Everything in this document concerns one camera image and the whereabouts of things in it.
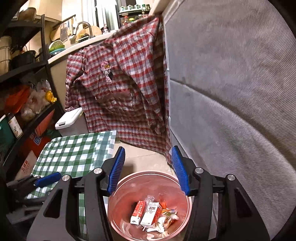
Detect white paper wrapper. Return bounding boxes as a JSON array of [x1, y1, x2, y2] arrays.
[[148, 222, 172, 235]]

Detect black spice rack with bottles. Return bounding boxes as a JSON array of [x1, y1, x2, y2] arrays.
[[119, 3, 153, 18]]

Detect black pot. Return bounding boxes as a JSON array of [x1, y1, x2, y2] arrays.
[[11, 50, 36, 69]]

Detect orange snack bag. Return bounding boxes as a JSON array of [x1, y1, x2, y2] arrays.
[[161, 209, 178, 230]]

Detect red plaid shirt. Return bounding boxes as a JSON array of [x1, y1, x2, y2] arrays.
[[65, 17, 173, 164]]

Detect green checked tablecloth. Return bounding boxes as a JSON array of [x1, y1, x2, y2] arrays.
[[24, 130, 117, 241]]

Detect green bowls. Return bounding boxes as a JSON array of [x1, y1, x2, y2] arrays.
[[48, 40, 65, 56]]

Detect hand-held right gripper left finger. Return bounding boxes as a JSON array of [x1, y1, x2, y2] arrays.
[[26, 146, 126, 241]]

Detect metal faucet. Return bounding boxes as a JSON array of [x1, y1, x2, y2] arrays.
[[74, 21, 93, 39]]

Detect wooden cutting board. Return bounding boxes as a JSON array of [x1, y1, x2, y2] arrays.
[[50, 25, 68, 42]]

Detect green storage box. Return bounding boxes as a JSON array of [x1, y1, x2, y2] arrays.
[[0, 118, 15, 149]]

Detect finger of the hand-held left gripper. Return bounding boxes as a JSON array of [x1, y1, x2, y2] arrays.
[[6, 175, 38, 192], [33, 172, 62, 189]]

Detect white carton with red print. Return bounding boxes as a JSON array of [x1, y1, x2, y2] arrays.
[[140, 202, 160, 227]]

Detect white lidded bin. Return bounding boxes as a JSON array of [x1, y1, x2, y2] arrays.
[[55, 107, 87, 137]]

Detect pink plastic bucket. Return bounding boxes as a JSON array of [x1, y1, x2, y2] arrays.
[[107, 171, 193, 241]]

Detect yellow bag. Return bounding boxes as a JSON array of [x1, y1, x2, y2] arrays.
[[45, 90, 57, 103]]

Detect black shelf rack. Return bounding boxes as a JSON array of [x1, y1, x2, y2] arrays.
[[0, 14, 65, 176]]

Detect grey fabric cover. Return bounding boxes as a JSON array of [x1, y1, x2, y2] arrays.
[[162, 0, 296, 234]]

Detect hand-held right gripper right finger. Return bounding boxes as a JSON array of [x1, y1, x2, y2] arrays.
[[171, 145, 271, 241]]

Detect metal pot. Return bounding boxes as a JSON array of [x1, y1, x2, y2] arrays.
[[0, 36, 12, 75]]

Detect clear bags of food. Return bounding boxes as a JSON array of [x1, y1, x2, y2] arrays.
[[20, 80, 52, 121]]

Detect red cardboard box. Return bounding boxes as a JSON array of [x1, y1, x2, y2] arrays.
[[20, 111, 56, 158]]

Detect labelled jar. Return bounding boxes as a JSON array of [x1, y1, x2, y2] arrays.
[[7, 113, 24, 139]]

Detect orange plastic bag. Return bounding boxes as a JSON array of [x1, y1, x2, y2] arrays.
[[5, 85, 31, 113]]

